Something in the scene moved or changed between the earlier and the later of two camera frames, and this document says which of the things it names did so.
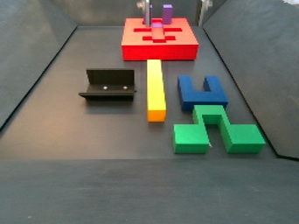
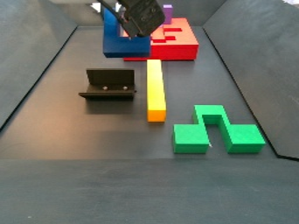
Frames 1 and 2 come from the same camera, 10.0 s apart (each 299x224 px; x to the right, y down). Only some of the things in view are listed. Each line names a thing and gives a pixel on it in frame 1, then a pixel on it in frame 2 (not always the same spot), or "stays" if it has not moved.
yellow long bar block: [157, 104] stays
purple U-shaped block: [166, 17] stays
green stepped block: [192, 138] stays
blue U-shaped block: [212, 96] to [121, 46]
